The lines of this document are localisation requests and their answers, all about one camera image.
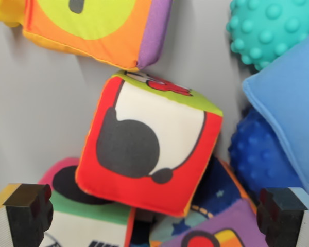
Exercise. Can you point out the orange fabric cube green circle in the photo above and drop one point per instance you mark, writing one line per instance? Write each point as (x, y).
(92, 28)

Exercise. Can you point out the light blue fabric pillow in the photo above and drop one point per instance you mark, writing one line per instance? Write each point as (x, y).
(293, 108)

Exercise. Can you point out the dark blue bumpy rubber ball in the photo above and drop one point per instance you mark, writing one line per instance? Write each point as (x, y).
(257, 159)

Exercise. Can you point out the teal bumpy rubber ball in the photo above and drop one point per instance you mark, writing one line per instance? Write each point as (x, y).
(267, 28)

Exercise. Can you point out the yellow spiky rubber toy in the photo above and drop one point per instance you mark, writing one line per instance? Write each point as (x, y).
(2, 13)

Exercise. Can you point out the white fabric cube bird print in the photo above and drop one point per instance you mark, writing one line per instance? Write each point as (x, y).
(87, 223)

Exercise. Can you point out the grey plastic bin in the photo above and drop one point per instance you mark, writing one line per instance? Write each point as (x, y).
(41, 103)

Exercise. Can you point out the purple fabric cube shoe print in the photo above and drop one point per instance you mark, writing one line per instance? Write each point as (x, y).
(221, 226)

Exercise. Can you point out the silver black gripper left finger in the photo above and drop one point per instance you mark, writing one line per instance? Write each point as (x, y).
(20, 218)

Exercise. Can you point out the red fabric cube black shape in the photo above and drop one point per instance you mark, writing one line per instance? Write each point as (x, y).
(149, 144)

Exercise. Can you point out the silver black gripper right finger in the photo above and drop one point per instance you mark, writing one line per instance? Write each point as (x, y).
(285, 218)

